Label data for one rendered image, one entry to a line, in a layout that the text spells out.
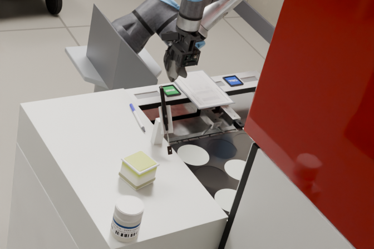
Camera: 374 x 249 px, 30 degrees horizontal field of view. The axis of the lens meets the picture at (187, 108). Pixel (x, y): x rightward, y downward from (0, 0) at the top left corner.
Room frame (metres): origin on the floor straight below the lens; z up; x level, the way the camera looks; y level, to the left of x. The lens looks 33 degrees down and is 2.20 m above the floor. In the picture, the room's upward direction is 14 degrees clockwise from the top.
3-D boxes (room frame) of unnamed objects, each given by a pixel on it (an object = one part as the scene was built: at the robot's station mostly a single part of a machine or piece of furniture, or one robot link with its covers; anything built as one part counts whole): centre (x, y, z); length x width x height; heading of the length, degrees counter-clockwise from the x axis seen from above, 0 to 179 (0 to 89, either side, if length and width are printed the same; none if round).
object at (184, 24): (1.95, 0.06, 1.23); 0.08 x 0.08 x 0.05
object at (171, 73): (1.93, 0.07, 1.05); 0.06 x 0.03 x 0.09; 39
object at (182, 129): (1.91, -0.03, 0.87); 0.36 x 0.08 x 0.03; 129
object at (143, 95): (2.04, -0.03, 0.89); 0.55 x 0.09 x 0.14; 129
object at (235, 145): (1.71, -0.21, 0.90); 0.34 x 0.34 x 0.01; 39
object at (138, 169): (1.47, 0.09, 1.00); 0.07 x 0.07 x 0.07; 54
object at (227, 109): (2.01, -0.15, 0.89); 0.08 x 0.03 x 0.03; 39
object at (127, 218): (1.26, 0.08, 1.01); 0.07 x 0.07 x 0.10
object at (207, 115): (1.96, -0.09, 0.89); 0.08 x 0.03 x 0.03; 39
